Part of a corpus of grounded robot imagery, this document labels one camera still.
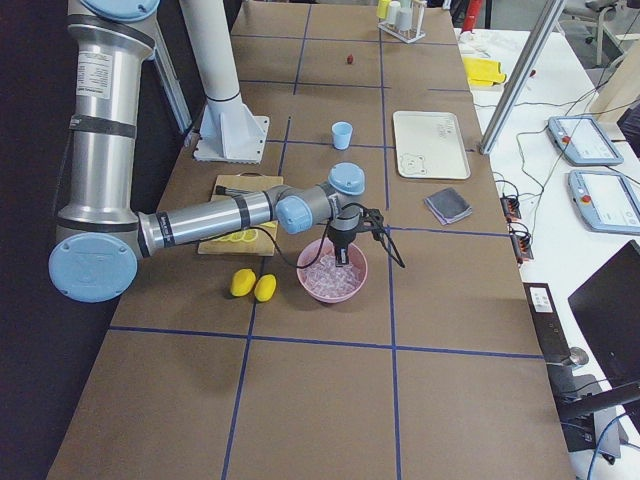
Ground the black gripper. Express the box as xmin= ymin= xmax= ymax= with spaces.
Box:
xmin=328 ymin=206 xmax=361 ymax=265

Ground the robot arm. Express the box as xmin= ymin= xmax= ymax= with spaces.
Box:
xmin=48 ymin=1 xmax=365 ymax=303

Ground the pink bowl of ice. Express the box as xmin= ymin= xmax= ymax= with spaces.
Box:
xmin=297 ymin=239 xmax=368 ymax=303

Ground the light blue cup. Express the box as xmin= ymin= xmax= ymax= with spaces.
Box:
xmin=331 ymin=121 xmax=353 ymax=150

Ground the yellow upturned cup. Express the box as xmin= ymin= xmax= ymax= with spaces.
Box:
xmin=376 ymin=0 xmax=391 ymax=21

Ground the wooden cutting board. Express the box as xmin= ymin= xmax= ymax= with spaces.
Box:
xmin=197 ymin=174 xmax=283 ymax=256

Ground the yellow lemon near bowl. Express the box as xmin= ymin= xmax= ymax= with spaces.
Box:
xmin=254 ymin=274 xmax=277 ymax=303

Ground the yellow lemon near edge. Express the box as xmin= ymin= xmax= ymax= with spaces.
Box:
xmin=229 ymin=268 xmax=257 ymax=297

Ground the grey folded cloth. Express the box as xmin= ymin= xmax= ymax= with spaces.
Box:
xmin=424 ymin=187 xmax=473 ymax=225

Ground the steel rod black tip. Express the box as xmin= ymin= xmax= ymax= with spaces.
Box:
xmin=214 ymin=185 xmax=250 ymax=196

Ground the cream bear tray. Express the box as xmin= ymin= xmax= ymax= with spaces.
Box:
xmin=393 ymin=111 xmax=471 ymax=180

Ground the black power box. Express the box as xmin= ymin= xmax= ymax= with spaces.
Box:
xmin=523 ymin=283 xmax=570 ymax=364

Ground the yellow cloth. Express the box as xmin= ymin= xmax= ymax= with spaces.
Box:
xmin=462 ymin=57 xmax=507 ymax=87

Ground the far teach pendant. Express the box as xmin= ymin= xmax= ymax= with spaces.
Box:
xmin=547 ymin=115 xmax=624 ymax=166

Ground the teach pendant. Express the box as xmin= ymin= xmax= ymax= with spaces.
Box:
xmin=568 ymin=170 xmax=639 ymax=235
xmin=547 ymin=115 xmax=624 ymax=166

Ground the near teach pendant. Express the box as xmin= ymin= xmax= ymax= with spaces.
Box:
xmin=568 ymin=170 xmax=639 ymax=235

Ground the black monitor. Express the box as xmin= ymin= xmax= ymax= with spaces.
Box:
xmin=569 ymin=240 xmax=640 ymax=386

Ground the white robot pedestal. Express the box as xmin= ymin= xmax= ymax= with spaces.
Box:
xmin=180 ymin=0 xmax=270 ymax=164

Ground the white wire cup rack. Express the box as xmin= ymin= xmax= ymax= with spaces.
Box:
xmin=376 ymin=0 xmax=427 ymax=44

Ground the aluminium frame post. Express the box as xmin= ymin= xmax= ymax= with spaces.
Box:
xmin=479 ymin=0 xmax=565 ymax=155

